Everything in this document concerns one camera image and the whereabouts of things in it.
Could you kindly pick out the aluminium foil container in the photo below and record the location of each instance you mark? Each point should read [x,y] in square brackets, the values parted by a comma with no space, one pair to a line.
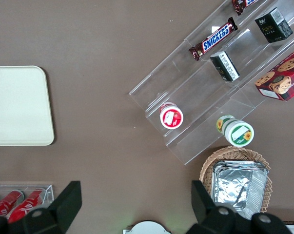
[234,185]

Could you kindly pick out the red lid yogurt cup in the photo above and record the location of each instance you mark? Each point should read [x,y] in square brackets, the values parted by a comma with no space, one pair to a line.
[172,118]

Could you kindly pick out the red plaid cookie box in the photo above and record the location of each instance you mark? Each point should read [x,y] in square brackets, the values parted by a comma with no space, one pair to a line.
[283,78]

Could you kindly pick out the green lid sunflower cup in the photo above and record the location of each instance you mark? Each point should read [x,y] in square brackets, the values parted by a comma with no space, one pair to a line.
[239,132]

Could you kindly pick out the clear acrylic bottle rack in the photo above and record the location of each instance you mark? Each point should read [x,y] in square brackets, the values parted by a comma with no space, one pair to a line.
[48,192]

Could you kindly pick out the clear acrylic stepped shelf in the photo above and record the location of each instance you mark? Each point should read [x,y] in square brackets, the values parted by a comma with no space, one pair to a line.
[176,73]

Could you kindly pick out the small black carton box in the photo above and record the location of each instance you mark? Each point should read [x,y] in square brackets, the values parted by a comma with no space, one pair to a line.
[224,67]
[271,26]

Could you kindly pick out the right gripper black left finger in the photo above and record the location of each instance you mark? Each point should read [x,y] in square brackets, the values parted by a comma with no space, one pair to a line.
[61,209]

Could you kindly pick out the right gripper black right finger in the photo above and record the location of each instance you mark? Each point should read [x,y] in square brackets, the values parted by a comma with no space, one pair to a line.
[205,214]

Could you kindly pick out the light wicker basket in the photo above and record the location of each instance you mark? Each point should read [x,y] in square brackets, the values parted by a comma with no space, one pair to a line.
[234,151]

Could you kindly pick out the red cola bottle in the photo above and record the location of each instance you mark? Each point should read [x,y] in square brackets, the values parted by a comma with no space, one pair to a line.
[27,202]
[6,203]

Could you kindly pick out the cream plastic serving tray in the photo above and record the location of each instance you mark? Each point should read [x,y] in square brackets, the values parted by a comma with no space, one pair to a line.
[17,104]

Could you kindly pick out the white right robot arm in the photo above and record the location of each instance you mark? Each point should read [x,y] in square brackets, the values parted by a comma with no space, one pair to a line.
[148,228]

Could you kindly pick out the Snickers chocolate bar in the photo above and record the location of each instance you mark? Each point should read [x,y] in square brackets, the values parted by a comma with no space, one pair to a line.
[216,37]
[241,6]

